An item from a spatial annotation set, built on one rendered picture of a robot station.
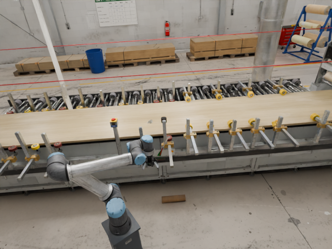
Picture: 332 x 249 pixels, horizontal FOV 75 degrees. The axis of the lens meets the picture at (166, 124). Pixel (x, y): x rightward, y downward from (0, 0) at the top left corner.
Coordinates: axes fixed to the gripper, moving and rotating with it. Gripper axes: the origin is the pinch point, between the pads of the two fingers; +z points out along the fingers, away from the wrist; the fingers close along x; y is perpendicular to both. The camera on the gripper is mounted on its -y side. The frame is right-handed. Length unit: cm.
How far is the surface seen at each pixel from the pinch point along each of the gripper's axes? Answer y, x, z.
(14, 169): -49, -152, 24
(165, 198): -34, 12, 86
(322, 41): -526, 576, 34
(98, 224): -16, -70, 94
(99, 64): -578, -148, 64
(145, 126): -78, -4, 4
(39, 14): -144, -111, -120
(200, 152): -42, 58, 24
